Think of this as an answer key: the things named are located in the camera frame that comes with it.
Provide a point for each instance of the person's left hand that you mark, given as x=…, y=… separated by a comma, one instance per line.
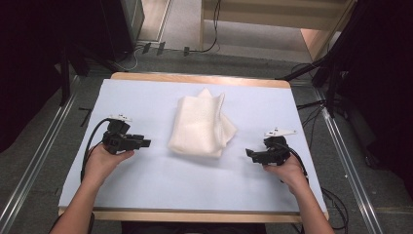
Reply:
x=100, y=165

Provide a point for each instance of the metal floor rail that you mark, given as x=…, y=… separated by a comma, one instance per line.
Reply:
x=32, y=165
x=350, y=172

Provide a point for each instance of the wooden table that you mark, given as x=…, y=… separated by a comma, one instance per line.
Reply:
x=195, y=217

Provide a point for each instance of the black cabinet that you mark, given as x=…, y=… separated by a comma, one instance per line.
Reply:
x=113, y=26

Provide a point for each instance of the black metal stand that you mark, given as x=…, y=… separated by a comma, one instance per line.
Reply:
x=332, y=84

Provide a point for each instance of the wooden shelf unit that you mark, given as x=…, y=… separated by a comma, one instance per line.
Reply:
x=259, y=13

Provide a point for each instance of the light blue mat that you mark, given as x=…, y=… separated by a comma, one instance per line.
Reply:
x=162, y=185

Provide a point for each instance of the person's right hand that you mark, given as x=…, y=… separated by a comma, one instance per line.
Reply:
x=290, y=174

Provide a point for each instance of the white mesh laundry bag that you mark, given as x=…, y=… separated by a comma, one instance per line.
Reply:
x=201, y=126

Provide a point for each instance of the dark curtain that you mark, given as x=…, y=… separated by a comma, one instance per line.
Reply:
x=386, y=81
x=29, y=65

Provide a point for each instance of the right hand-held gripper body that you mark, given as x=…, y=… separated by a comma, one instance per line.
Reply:
x=274, y=154

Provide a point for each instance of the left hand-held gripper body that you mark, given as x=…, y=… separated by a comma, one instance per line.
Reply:
x=117, y=141

